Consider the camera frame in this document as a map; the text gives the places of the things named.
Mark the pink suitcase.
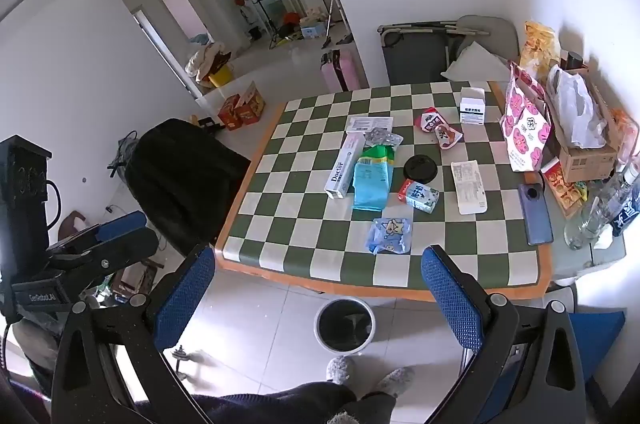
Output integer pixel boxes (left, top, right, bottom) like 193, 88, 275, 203
320, 48, 368, 94

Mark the black round cup lid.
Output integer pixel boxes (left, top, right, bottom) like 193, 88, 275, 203
403, 154, 438, 183

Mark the silver pill blister pack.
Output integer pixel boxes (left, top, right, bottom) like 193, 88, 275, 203
364, 127, 404, 148

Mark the blue cartoon wrapper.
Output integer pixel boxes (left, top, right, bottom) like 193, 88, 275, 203
366, 217, 413, 255

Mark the green white checkered tablecloth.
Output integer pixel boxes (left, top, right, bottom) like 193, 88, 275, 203
215, 80, 553, 302

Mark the white paper leaflet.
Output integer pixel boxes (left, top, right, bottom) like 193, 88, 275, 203
346, 116, 394, 135

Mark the clear plastic bottle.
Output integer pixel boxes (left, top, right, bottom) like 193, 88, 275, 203
564, 161, 640, 251

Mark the brown cardboard box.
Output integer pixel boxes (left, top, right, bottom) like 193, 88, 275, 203
542, 64, 621, 183

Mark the grey folding bed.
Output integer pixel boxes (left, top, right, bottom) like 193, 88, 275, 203
377, 20, 493, 85

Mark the blue stool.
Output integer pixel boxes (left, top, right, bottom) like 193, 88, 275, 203
567, 309, 627, 370

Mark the red biscuit packet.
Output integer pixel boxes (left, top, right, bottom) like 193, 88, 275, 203
540, 159, 586, 219

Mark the grey cushion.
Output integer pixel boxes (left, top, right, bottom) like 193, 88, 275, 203
455, 14, 521, 60

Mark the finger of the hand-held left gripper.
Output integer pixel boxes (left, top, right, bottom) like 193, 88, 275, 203
47, 227, 161, 279
47, 211, 148, 255

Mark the mop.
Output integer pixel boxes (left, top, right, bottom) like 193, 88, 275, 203
320, 0, 346, 50

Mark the green yellow packet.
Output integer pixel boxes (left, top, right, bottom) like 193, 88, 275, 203
357, 144, 396, 167

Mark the black cable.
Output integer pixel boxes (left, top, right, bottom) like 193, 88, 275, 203
107, 130, 141, 177

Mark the small dumbbell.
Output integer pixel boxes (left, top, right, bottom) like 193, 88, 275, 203
170, 346, 213, 380

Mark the white pillow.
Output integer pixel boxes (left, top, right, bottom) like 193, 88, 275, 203
440, 42, 513, 82

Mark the light blue packet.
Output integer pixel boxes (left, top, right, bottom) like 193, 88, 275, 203
352, 161, 391, 211

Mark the white printed packet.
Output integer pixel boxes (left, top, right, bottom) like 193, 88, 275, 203
450, 160, 488, 216

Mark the yellow snack bag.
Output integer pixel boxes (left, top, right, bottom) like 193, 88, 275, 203
519, 20, 560, 80

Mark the grey fuzzy slipper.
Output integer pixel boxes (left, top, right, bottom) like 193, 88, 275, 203
372, 366, 416, 400
326, 355, 353, 385

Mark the yellow bucket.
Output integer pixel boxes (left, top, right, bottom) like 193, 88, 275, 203
207, 64, 236, 88

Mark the white trash bin black liner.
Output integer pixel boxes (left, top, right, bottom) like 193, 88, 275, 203
314, 297, 375, 355

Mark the red and white patterned packet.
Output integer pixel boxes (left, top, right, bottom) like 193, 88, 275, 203
500, 60, 553, 172

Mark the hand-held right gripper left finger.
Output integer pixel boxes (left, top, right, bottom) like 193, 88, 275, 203
51, 243, 217, 411

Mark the dark blue smartphone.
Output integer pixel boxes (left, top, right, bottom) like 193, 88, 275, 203
517, 183, 555, 246

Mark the white toothpaste box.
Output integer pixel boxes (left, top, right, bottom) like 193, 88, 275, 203
324, 134, 368, 200

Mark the small milk carton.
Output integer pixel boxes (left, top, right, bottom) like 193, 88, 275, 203
397, 179, 441, 215

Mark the red white snack wrapper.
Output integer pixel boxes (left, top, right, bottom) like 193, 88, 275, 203
414, 107, 448, 132
434, 124, 464, 150

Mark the orange snack box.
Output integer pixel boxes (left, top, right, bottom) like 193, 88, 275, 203
217, 96, 242, 131

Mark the red gift box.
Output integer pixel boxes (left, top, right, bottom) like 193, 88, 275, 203
234, 80, 267, 125

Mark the white green medicine box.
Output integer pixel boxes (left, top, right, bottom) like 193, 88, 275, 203
459, 87, 487, 125

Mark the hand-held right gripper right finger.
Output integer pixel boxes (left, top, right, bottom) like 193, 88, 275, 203
421, 245, 587, 424

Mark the orange snack bag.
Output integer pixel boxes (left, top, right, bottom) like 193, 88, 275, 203
607, 107, 640, 165

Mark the blue label bottle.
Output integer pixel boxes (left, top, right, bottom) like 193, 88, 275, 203
609, 177, 640, 237

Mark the pile of beige cloth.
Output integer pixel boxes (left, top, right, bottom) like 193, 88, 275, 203
185, 42, 233, 81

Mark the white plastic bag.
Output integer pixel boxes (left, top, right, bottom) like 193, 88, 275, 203
546, 64, 608, 149

